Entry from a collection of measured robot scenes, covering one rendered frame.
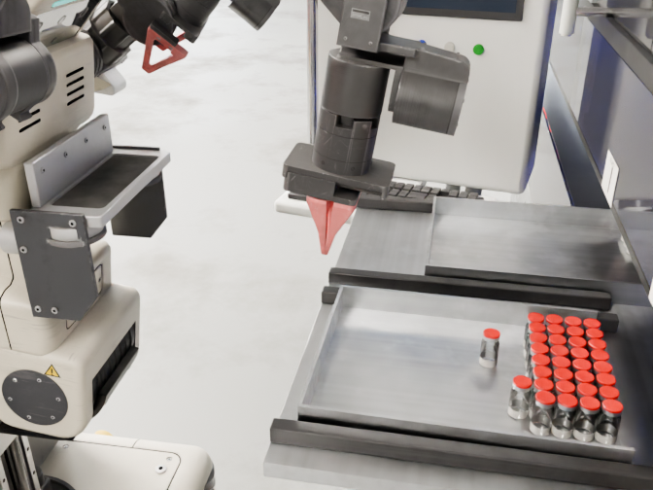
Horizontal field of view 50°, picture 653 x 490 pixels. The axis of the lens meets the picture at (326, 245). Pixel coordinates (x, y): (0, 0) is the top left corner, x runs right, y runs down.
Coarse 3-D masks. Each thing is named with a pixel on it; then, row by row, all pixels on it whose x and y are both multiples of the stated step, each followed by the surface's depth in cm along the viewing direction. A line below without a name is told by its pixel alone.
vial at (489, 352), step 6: (486, 342) 84; (492, 342) 84; (498, 342) 85; (480, 348) 86; (486, 348) 84; (492, 348) 84; (498, 348) 85; (480, 354) 86; (486, 354) 85; (492, 354) 85; (480, 360) 86; (486, 360) 85; (492, 360) 85; (486, 366) 85; (492, 366) 85
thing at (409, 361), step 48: (336, 336) 92; (384, 336) 92; (432, 336) 92; (480, 336) 92; (336, 384) 83; (384, 384) 83; (432, 384) 83; (480, 384) 83; (432, 432) 72; (480, 432) 71; (528, 432) 76
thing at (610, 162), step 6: (606, 162) 107; (612, 162) 103; (606, 168) 107; (618, 168) 99; (606, 174) 106; (612, 174) 102; (606, 180) 106; (612, 180) 102; (606, 186) 106; (612, 186) 102; (606, 192) 105; (612, 192) 101; (612, 198) 101
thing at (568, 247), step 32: (448, 224) 122; (480, 224) 122; (512, 224) 122; (544, 224) 122; (576, 224) 122; (608, 224) 121; (448, 256) 112; (480, 256) 112; (512, 256) 112; (544, 256) 112; (576, 256) 112; (608, 256) 112; (576, 288) 99; (608, 288) 98; (640, 288) 97
